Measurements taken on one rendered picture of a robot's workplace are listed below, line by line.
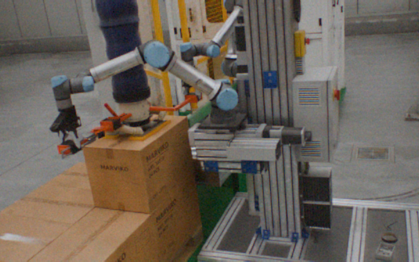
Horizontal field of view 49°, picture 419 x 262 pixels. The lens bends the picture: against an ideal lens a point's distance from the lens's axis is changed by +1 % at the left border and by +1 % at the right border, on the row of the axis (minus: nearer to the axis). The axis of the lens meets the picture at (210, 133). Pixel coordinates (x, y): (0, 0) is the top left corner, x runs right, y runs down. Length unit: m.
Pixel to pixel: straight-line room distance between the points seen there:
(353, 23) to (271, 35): 9.12
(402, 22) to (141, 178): 9.56
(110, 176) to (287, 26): 1.30
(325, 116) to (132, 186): 1.14
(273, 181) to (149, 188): 0.73
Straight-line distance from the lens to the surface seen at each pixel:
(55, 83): 2.33
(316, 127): 2.56
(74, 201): 3.10
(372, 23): 11.59
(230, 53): 3.06
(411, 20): 11.59
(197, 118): 4.15
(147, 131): 2.79
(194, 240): 3.31
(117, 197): 2.81
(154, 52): 2.25
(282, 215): 2.89
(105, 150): 2.70
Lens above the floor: 1.83
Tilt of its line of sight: 19 degrees down
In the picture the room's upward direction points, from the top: 7 degrees counter-clockwise
